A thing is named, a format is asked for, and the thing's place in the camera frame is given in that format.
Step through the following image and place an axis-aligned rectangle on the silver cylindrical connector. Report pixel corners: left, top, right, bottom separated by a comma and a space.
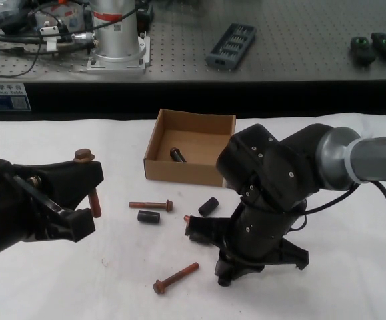
70, 31, 99, 47

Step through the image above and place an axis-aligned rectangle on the metal bench with holes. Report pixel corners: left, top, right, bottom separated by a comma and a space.
0, 0, 386, 117

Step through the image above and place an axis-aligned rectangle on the bolt assembled with black sleeve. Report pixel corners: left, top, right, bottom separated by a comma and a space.
169, 147, 188, 164

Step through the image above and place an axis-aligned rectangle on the open cardboard box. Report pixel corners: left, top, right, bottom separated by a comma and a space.
143, 108, 237, 188

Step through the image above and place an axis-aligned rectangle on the thick black cable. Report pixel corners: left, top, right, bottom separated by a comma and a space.
0, 27, 75, 45

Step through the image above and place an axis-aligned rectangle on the black cylindrical sleeve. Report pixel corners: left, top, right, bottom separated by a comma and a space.
197, 197, 221, 217
137, 209, 161, 225

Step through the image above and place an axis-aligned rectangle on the grey screwdriver bit case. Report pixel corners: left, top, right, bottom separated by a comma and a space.
205, 23, 258, 71

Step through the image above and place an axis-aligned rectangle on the thin black cable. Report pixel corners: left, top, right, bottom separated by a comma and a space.
0, 41, 92, 78

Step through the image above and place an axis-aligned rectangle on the white plastic bracket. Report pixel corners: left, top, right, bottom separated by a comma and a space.
39, 25, 61, 53

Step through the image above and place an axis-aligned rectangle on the blue and white bench label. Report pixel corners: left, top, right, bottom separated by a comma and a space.
0, 82, 33, 113

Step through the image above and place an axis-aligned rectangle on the silver-white machine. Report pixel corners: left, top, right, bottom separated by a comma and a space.
85, 0, 152, 73

